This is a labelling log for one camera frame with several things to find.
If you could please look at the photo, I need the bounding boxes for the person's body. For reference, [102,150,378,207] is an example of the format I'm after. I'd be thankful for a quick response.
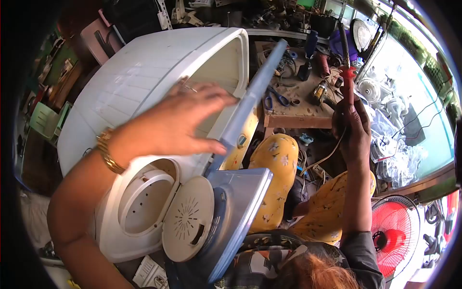
[216,230,386,289]

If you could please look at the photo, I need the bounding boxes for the small electric motor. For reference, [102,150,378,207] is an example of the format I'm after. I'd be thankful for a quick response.
[311,81,328,106]

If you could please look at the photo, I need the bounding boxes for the blue handled black tool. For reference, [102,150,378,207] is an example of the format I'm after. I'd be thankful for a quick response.
[297,30,319,82]

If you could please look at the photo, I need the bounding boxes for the white twin tub washing machine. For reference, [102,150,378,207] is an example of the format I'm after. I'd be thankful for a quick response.
[57,27,289,287]

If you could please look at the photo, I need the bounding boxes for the pile of bagged white fan parts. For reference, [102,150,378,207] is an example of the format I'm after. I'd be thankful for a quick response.
[357,70,431,189]

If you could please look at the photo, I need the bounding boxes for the person's legs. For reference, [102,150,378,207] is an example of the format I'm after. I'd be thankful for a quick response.
[247,133,377,246]

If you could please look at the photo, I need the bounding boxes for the cluttered shelf of spare parts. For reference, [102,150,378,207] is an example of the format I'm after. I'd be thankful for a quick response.
[155,0,349,41]

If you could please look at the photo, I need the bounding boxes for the green plastic basket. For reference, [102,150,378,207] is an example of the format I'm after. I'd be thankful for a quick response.
[29,101,73,140]

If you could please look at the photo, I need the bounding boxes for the person's left thumb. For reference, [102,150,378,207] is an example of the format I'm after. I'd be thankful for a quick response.
[182,137,229,157]

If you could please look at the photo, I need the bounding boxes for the white power strip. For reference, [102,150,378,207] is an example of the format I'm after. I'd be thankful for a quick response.
[311,164,333,182]

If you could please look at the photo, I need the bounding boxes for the person's left hand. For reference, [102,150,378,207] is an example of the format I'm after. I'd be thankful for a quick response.
[108,77,239,166]

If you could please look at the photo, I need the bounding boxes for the person's left fingers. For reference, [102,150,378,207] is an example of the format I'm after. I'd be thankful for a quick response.
[173,77,239,120]

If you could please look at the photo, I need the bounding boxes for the wooden workbench with tools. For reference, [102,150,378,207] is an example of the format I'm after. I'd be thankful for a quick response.
[253,40,349,129]

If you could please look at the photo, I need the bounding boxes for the red handled soldering iron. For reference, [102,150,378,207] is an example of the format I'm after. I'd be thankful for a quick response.
[337,22,358,109]

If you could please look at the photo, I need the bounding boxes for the red standing fan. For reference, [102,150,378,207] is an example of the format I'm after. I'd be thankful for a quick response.
[371,195,421,279]

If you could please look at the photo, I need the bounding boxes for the pink plastic container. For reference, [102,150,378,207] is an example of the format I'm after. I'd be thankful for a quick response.
[80,17,124,66]

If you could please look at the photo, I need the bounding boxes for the blue handled scissors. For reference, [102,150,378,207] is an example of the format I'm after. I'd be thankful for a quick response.
[263,87,290,111]

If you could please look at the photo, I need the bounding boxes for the white fan grille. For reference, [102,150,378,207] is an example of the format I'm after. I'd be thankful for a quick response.
[351,18,373,53]

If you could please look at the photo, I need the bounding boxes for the person's right hand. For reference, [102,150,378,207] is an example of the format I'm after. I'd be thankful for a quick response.
[332,98,372,166]

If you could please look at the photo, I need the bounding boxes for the person's right fingers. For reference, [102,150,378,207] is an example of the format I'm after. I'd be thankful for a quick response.
[333,98,371,145]

